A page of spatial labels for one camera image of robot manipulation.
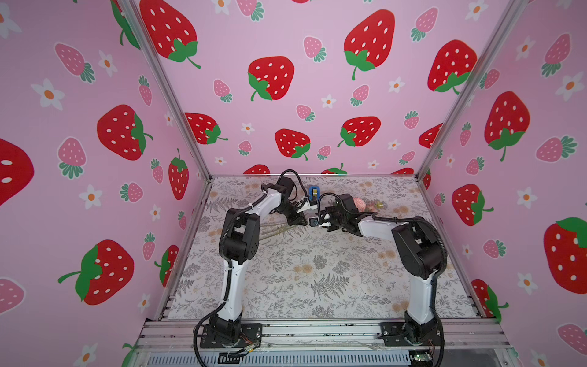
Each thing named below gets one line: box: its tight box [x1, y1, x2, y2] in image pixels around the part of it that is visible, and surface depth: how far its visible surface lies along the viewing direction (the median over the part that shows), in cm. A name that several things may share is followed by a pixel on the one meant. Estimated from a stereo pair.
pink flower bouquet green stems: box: [353, 197, 384, 212], surface depth 99 cm
